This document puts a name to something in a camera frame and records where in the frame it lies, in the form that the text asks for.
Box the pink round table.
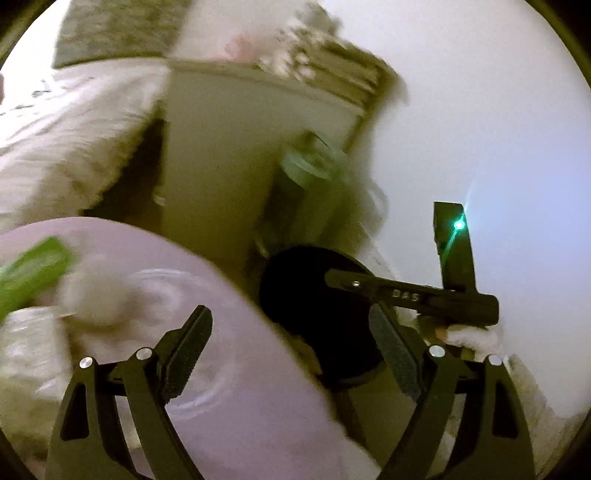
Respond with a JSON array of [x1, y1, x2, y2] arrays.
[[0, 216, 385, 480]]

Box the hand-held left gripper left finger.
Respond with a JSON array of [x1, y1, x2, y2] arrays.
[[46, 305, 214, 480]]

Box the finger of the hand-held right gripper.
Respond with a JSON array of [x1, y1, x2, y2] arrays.
[[324, 269, 384, 298]]

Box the clear plastic wrapper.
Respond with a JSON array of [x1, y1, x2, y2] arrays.
[[0, 306, 71, 394]]

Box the person's right hand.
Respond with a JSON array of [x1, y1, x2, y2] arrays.
[[443, 323, 502, 357]]

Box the white bedside cabinet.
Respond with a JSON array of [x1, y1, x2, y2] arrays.
[[156, 59, 371, 280]]

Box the black round trash bin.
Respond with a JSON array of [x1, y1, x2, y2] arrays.
[[259, 244, 386, 389]]

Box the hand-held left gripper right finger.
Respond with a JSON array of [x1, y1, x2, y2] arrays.
[[368, 305, 539, 480]]

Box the stack of books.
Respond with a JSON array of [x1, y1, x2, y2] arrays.
[[257, 17, 400, 108]]

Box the person's right forearm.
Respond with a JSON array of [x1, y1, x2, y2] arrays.
[[505, 357, 588, 469]]

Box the white crumpled tissue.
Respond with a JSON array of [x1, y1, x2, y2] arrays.
[[58, 253, 140, 329]]

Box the green snack packet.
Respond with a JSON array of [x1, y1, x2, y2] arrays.
[[0, 236, 78, 325]]

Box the grey patterned cloth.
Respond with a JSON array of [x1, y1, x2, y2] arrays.
[[52, 0, 195, 70]]

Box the pink cloth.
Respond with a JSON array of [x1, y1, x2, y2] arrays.
[[225, 31, 279, 62]]

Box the beige bed blanket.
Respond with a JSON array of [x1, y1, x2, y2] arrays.
[[0, 60, 172, 223]]

